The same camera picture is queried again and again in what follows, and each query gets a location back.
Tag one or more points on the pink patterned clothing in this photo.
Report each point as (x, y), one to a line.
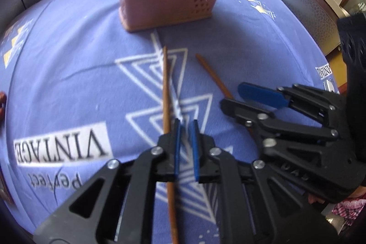
(350, 211)

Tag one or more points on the blue printed cloth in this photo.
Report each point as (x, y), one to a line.
(71, 61)

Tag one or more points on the single brown wood chopstick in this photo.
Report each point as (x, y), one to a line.
(165, 89)
(213, 75)

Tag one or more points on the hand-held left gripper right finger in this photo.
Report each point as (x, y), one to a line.
(195, 155)

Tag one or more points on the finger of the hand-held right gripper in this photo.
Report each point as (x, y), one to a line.
(243, 109)
(260, 94)

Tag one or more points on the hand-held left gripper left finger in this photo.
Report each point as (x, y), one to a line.
(176, 152)

